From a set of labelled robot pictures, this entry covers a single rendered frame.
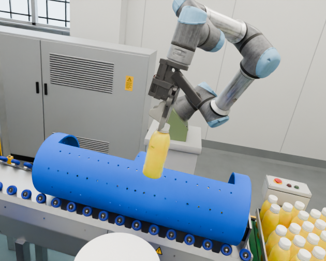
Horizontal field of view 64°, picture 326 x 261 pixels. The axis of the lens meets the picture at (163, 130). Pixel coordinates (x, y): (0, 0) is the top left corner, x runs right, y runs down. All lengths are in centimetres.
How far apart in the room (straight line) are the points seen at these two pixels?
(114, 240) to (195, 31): 73
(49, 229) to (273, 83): 338
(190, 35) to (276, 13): 317
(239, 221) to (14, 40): 264
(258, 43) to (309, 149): 345
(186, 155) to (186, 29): 86
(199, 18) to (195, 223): 71
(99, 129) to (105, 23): 144
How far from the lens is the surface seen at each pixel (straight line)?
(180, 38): 76
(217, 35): 86
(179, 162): 150
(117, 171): 105
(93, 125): 288
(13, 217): 144
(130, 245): 99
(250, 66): 118
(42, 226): 136
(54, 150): 117
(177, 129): 145
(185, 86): 77
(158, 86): 78
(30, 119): 320
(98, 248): 98
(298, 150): 445
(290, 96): 410
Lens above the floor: 176
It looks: 23 degrees down
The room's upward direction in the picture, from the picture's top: 8 degrees clockwise
